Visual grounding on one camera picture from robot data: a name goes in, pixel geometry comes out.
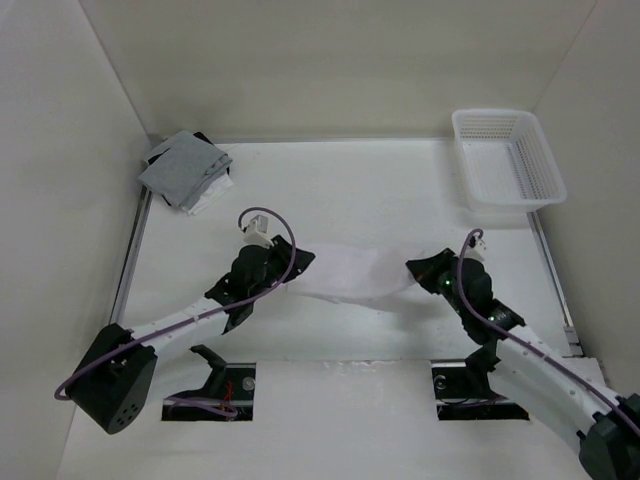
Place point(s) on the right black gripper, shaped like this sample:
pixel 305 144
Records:
pixel 423 270

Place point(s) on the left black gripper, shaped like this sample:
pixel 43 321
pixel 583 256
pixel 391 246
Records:
pixel 300 263

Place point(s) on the white tank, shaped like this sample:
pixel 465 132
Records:
pixel 372 277
pixel 213 192

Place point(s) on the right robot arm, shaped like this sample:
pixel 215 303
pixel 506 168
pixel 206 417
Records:
pixel 598 424

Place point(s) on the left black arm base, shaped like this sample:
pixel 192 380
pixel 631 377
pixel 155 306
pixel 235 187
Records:
pixel 207 388

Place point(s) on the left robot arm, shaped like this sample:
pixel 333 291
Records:
pixel 114 379

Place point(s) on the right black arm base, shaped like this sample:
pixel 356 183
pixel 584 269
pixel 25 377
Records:
pixel 462 394

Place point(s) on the folded white tank top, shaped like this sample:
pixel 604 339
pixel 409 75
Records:
pixel 213 192

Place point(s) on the folded grey tank top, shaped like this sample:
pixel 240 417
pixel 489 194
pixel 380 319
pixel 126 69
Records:
pixel 185 170

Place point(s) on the white plastic basket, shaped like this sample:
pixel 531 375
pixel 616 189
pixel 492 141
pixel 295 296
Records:
pixel 505 161

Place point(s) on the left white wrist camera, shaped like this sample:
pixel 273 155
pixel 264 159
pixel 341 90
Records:
pixel 256 232

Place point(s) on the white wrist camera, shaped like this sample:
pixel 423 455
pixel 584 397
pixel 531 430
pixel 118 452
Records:
pixel 476 249
pixel 256 232

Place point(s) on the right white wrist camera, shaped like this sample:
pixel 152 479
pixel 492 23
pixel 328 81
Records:
pixel 476 249

